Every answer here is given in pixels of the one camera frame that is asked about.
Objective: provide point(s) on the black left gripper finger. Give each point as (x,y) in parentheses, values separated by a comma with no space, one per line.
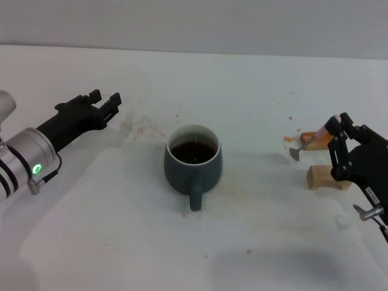
(110,106)
(95,96)

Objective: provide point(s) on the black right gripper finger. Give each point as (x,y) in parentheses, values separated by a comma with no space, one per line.
(338,154)
(353,131)

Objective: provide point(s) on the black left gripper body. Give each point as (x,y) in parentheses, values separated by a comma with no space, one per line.
(72,118)

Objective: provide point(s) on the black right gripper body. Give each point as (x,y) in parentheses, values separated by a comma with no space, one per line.
(369,163)

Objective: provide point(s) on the dark grey ceramic cup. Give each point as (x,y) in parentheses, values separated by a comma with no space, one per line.
(182,179)

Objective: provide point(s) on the coffee stained wooden block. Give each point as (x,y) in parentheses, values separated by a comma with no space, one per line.
(315,145)

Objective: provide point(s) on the light wooden block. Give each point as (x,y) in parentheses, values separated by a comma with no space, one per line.
(319,179)

